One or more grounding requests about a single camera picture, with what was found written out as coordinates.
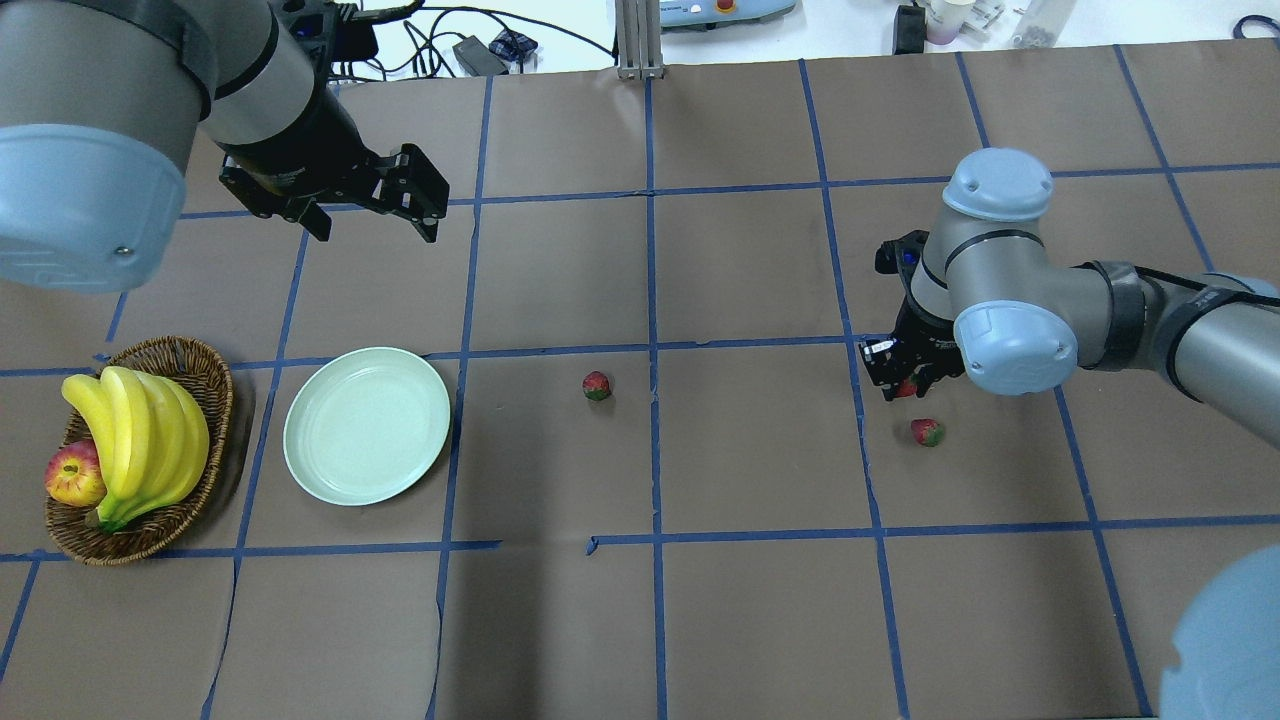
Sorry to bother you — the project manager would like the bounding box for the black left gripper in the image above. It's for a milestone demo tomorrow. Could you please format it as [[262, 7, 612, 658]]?
[[218, 100, 451, 243]]

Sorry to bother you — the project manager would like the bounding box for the brown wicker basket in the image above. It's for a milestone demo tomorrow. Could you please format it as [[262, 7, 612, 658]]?
[[44, 336, 236, 566]]

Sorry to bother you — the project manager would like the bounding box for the yellow banana bunch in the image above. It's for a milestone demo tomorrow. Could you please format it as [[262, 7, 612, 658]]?
[[61, 366, 211, 534]]

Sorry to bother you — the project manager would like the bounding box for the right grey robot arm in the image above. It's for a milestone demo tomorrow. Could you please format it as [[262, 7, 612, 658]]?
[[858, 149, 1277, 719]]

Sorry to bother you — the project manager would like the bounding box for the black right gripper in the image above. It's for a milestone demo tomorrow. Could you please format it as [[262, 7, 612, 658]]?
[[858, 300, 965, 402]]

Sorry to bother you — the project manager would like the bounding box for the red strawberry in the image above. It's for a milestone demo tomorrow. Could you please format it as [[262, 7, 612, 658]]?
[[893, 375, 919, 398], [581, 372, 613, 402], [909, 418, 947, 448]]

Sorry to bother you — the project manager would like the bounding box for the pale green plate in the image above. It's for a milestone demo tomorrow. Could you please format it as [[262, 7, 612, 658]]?
[[282, 347, 452, 507]]

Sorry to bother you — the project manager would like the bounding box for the aluminium frame post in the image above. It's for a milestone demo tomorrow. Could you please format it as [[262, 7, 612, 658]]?
[[613, 0, 666, 81]]

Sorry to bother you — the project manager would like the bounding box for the black power adapter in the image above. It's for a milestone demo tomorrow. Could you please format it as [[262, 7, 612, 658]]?
[[452, 35, 509, 77]]

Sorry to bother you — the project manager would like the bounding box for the red yellow apple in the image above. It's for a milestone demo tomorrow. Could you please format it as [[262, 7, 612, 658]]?
[[44, 439, 108, 509]]

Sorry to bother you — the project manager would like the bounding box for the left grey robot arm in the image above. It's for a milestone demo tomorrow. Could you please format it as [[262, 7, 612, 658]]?
[[1, 1, 451, 293]]

